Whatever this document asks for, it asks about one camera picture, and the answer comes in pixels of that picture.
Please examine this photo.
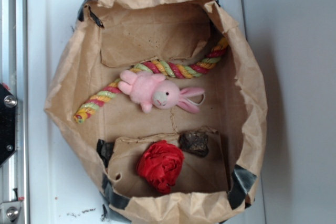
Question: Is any silver corner bracket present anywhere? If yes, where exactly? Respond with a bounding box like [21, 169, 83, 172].
[1, 201, 22, 224]

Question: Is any red crumpled paper ball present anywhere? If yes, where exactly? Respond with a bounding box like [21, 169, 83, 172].
[136, 140, 184, 194]

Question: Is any pink plush bunny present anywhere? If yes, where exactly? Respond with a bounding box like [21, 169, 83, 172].
[118, 70, 205, 113]

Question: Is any aluminium frame rail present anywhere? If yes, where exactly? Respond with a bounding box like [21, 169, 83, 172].
[1, 0, 30, 223]

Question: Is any black metal bracket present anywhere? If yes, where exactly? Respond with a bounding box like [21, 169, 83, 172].
[0, 84, 17, 166]

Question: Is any brown paper bag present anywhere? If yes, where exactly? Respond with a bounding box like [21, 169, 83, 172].
[45, 0, 267, 223]

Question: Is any white plastic tray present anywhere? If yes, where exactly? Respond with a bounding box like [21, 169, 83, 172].
[26, 0, 267, 224]

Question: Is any dark brown rock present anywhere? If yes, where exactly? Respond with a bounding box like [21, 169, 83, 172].
[179, 131, 209, 157]

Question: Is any multicolour twisted rope toy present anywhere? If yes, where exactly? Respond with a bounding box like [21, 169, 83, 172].
[73, 37, 229, 124]

